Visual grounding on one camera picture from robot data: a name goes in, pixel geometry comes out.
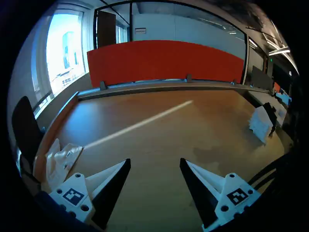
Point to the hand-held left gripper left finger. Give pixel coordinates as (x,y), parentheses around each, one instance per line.
(79,187)

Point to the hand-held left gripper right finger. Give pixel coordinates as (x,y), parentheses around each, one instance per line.
(225,192)

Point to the heap of white towels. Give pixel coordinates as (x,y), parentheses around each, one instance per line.
(60,164)

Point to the black office chair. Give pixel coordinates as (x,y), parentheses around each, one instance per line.
(26,135)

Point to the red desk screen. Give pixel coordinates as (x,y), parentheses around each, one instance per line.
(166,65)

